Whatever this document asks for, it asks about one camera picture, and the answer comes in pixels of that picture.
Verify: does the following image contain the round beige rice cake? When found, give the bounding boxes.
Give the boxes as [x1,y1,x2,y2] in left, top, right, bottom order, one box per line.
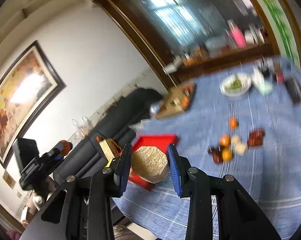
[131,146,169,184]

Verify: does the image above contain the pink bottle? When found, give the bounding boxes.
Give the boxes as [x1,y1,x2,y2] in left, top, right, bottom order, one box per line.
[227,19,246,48]

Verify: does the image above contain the red plastic tray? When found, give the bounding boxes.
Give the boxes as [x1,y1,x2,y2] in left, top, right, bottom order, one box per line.
[129,134,179,191]

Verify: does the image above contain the red date upper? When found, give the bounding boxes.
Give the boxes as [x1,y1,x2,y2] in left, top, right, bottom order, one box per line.
[249,128,265,139]

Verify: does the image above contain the black smartphone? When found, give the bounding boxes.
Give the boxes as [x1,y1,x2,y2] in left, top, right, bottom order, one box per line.
[284,77,301,105]

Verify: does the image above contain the blue plaid tablecloth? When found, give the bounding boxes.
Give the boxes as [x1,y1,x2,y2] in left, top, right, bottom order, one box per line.
[113,57,301,239]

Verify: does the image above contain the red date lower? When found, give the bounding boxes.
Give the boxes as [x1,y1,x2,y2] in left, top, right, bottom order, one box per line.
[247,136,263,147]

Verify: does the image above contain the black sofa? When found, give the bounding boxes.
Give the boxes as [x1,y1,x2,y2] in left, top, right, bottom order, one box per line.
[53,88,163,185]

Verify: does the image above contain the framed painting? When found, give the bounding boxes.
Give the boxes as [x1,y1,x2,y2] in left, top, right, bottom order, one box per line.
[0,41,66,167]

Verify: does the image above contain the white bowl with greens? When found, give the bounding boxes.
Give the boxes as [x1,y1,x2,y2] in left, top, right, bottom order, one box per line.
[219,73,251,98]

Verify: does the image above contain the wooden sideboard shelf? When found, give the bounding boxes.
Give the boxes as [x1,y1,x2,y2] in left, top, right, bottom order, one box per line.
[169,43,279,83]

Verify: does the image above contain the red date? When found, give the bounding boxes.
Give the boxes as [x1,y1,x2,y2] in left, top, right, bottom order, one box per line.
[249,128,265,139]
[247,136,263,147]

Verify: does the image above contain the beige cake block small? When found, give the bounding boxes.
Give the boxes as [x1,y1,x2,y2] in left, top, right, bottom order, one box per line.
[231,134,241,145]

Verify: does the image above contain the beige cake block large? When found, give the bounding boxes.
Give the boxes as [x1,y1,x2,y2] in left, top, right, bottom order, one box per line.
[234,142,248,155]

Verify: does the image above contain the yellow printed box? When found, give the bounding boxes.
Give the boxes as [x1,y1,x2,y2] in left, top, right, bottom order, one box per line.
[96,136,122,167]

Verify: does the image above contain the dark brown fruit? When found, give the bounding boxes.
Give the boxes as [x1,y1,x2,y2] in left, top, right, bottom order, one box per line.
[207,145,225,164]

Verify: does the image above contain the cardboard box with items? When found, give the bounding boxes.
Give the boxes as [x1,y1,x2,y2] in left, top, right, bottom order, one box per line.
[155,80,197,120]

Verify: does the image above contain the dark sauce bottle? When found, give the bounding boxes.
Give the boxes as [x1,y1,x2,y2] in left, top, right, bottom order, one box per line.
[274,62,284,84]

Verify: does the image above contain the small orange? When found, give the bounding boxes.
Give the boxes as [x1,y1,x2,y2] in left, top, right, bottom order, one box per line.
[229,118,238,129]
[57,140,73,157]
[219,135,231,147]
[221,148,233,161]

